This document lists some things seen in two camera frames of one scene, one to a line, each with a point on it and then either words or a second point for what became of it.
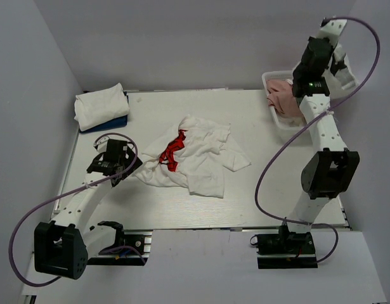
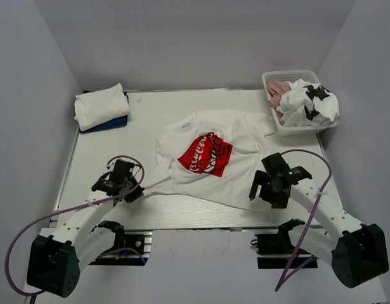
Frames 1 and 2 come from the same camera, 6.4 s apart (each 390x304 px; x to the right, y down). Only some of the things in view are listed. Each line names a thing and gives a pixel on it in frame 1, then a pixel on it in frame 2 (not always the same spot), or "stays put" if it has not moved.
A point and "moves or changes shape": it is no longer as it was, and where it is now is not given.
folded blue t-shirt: x=120 y=122 stays put
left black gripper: x=137 y=164 → x=136 y=194
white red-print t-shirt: x=193 y=156 moves or changes shape
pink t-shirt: x=281 y=97 stays put
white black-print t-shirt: x=344 y=78 → x=307 y=104
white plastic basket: x=286 y=125 stays put
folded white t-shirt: x=96 y=107 stays put
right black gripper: x=329 y=52 → x=279 y=201
